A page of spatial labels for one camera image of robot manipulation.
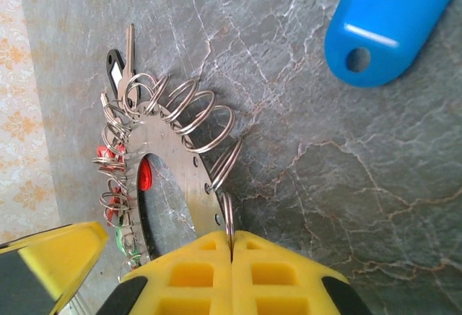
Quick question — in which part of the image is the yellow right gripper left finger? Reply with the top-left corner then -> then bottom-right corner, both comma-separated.
95,230 -> 234,315

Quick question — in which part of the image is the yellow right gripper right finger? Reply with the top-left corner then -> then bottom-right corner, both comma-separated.
230,230 -> 375,315

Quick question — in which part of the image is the silver split ring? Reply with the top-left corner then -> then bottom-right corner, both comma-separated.
208,137 -> 244,192
164,90 -> 217,136
182,103 -> 237,154
220,191 -> 236,246

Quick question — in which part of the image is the green plastic key tag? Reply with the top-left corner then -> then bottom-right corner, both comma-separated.
114,226 -> 142,271

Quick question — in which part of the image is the bunch of tagged keys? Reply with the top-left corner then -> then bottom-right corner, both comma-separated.
122,100 -> 225,262

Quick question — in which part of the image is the black plastic key tag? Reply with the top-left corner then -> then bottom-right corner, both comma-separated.
105,48 -> 126,101

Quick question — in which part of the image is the silver metal key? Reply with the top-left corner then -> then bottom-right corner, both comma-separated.
118,23 -> 141,112

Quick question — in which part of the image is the blue plastic key tag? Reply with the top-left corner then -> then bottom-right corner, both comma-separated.
323,0 -> 462,89

